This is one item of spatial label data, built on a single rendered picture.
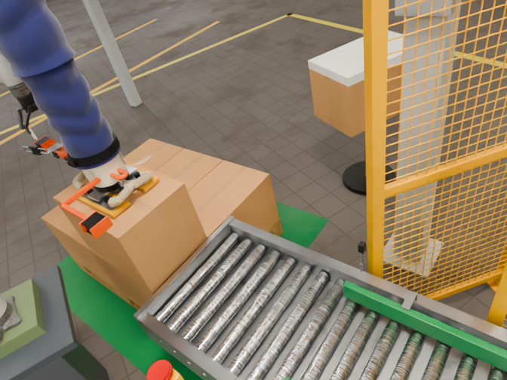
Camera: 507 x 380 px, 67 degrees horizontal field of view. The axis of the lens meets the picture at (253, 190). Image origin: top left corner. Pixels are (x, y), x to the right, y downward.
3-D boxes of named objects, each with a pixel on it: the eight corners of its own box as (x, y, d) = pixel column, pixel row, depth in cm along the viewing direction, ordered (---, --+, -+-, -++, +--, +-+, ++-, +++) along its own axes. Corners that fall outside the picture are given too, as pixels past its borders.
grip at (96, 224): (113, 225, 150) (108, 216, 146) (96, 239, 145) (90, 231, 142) (101, 218, 154) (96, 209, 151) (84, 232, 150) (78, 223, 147)
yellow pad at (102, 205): (130, 204, 175) (126, 196, 172) (114, 219, 170) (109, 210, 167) (90, 185, 194) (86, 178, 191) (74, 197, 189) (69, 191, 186)
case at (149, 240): (207, 239, 206) (184, 182, 181) (152, 293, 186) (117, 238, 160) (142, 205, 241) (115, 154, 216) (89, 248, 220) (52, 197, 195)
